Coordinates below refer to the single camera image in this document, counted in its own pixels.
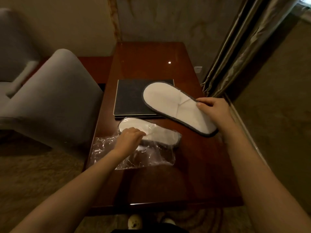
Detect grey upholstered armchair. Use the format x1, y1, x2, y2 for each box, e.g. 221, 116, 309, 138
0, 48, 104, 153
0, 8, 40, 117

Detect patterned olive carpet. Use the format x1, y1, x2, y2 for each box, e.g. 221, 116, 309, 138
0, 99, 265, 233

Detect olive satin curtain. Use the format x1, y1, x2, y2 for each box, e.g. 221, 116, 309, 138
201, 0, 311, 99

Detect black leather folder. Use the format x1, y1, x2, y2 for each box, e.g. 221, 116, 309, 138
113, 79, 175, 119

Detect person's left hand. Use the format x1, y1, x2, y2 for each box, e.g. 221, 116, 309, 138
115, 127, 147, 159

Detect person's right hand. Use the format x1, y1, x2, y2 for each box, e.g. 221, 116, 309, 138
195, 97, 236, 130

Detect person's right forearm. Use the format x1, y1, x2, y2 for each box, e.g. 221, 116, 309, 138
217, 118, 311, 233

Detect person's yellow left shoe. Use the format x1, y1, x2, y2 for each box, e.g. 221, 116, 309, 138
128, 214, 143, 230

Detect person's left forearm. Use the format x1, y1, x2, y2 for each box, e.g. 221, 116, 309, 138
9, 146, 133, 233

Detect person's black shirt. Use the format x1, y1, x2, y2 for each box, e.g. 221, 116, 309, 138
136, 223, 192, 233

